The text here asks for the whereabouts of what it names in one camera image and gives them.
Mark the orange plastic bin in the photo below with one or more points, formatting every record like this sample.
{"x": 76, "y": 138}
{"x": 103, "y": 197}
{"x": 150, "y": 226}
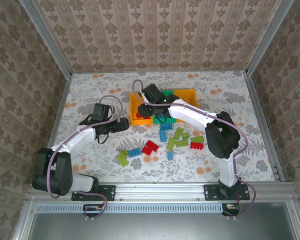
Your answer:
{"x": 133, "y": 110}
{"x": 187, "y": 96}

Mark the small red lego brick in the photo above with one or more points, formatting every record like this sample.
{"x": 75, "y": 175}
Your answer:
{"x": 147, "y": 117}

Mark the small lime green lego brick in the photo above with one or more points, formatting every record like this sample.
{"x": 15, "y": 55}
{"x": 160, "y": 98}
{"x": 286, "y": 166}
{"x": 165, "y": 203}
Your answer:
{"x": 185, "y": 135}

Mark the small blue lego brick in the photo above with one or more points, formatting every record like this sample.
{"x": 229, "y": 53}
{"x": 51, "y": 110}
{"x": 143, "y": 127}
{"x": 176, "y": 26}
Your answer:
{"x": 170, "y": 155}

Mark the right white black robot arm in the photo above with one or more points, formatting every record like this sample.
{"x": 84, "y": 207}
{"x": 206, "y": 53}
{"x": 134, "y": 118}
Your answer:
{"x": 190, "y": 115}

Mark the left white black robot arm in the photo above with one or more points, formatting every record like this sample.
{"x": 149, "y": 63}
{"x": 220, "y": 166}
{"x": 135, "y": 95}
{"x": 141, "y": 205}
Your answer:
{"x": 77, "y": 138}

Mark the black connector box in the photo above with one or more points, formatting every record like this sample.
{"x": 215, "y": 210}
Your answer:
{"x": 233, "y": 211}
{"x": 90, "y": 211}

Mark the grey metal panel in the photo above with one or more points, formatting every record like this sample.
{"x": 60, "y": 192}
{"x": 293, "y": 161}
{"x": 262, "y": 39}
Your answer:
{"x": 160, "y": 227}

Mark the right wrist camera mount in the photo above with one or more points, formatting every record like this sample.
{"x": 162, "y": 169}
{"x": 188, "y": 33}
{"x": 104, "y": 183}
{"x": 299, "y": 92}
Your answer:
{"x": 141, "y": 95}

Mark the thin aluminium frame rail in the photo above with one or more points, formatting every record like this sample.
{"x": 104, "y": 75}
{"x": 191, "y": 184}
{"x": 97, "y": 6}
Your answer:
{"x": 152, "y": 71}

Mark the aluminium side frame rail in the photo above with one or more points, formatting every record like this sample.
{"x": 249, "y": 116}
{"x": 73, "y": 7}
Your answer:
{"x": 256, "y": 105}
{"x": 63, "y": 100}

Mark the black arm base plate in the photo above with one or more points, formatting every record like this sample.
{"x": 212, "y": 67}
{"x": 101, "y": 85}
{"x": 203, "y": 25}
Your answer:
{"x": 210, "y": 192}
{"x": 110, "y": 191}

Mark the aluminium frame post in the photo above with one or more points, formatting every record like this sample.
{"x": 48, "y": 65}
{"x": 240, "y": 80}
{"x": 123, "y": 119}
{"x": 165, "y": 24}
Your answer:
{"x": 267, "y": 37}
{"x": 47, "y": 40}

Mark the wide aluminium base rail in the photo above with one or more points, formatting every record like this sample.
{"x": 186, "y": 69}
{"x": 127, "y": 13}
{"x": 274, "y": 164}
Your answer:
{"x": 160, "y": 191}

